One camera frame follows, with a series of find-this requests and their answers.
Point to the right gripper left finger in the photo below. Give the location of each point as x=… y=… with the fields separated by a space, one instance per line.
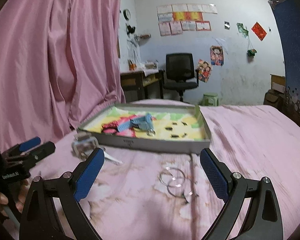
x=39 y=219

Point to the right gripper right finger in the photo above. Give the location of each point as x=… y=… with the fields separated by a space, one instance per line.
x=263 y=218

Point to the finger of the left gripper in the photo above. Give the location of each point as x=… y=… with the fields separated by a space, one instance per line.
x=31 y=156
x=27 y=145

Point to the beige hair claw clip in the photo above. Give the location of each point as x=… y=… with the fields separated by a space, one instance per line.
x=83 y=145

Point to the silver hoop rings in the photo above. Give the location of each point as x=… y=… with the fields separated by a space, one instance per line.
x=175 y=179

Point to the left hand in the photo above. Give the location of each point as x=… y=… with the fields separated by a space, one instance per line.
x=22 y=193

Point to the pink curtain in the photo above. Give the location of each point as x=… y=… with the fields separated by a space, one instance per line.
x=58 y=66

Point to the pink bed sheet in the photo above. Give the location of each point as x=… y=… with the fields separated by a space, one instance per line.
x=168 y=196

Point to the wooden desk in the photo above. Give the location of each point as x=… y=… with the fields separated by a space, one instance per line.
x=138 y=81

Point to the shallow grey cardboard tray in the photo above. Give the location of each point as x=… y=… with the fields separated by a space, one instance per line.
x=159 y=146

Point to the cardboard boxes in corner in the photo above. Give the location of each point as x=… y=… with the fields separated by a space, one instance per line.
x=275 y=96

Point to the colourful cartoon towel liner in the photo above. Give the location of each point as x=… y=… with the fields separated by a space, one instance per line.
x=168 y=123

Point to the green plastic stool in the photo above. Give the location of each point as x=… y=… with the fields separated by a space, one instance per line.
x=210 y=99

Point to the cartoon family poster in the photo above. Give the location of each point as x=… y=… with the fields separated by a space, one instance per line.
x=204 y=70

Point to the black office chair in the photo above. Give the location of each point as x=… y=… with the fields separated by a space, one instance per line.
x=180 y=73

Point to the anime character poster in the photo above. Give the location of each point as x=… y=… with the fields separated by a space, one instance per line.
x=216 y=55

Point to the blue patterned wardrobe cover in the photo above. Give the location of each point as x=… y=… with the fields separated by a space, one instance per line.
x=287 y=17

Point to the round wall clock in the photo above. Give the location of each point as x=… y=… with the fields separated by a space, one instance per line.
x=127 y=14

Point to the green hanging wall holder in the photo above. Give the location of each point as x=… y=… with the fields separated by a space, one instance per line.
x=251 y=52

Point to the red square wall paper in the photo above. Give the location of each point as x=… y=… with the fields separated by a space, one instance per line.
x=259 y=31

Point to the green photo on wall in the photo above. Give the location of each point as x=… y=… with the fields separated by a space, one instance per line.
x=242 y=30

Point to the certificates on wall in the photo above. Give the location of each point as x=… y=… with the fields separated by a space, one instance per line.
x=174 y=19

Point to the small dark wall photo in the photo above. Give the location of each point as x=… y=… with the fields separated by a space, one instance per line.
x=226 y=25

